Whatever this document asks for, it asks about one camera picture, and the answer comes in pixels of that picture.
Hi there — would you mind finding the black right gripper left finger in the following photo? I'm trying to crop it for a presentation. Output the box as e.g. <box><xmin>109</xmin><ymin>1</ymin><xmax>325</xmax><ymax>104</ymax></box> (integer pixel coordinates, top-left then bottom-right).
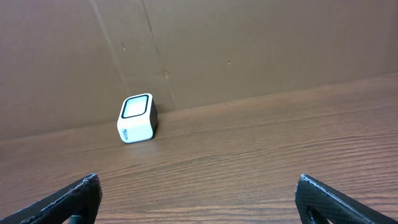
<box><xmin>1</xmin><ymin>173</ymin><xmax>102</xmax><ymax>224</ymax></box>

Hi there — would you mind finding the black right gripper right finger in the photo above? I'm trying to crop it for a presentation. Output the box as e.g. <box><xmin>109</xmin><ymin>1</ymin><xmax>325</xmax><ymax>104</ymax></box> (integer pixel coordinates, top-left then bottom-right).
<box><xmin>295</xmin><ymin>174</ymin><xmax>397</xmax><ymax>224</ymax></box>

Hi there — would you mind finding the white barcode scanner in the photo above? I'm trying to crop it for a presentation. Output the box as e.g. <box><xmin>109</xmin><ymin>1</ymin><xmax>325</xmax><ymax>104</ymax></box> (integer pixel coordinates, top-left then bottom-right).
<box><xmin>116</xmin><ymin>93</ymin><xmax>159</xmax><ymax>144</ymax></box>

